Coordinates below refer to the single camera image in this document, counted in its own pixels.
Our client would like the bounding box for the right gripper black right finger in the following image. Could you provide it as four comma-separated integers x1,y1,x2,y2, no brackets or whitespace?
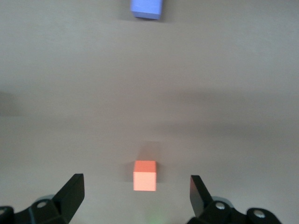
186,175,280,224

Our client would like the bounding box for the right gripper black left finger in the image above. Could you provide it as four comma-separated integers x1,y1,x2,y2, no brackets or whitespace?
0,173,85,224

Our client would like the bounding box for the orange foam block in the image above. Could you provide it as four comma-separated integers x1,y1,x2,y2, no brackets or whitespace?
133,160,157,192

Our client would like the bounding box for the purple foam block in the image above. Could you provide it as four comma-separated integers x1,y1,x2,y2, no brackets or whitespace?
129,0,163,20

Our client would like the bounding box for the brown table cover sheet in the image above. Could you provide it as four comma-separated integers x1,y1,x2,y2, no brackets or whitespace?
0,0,299,224

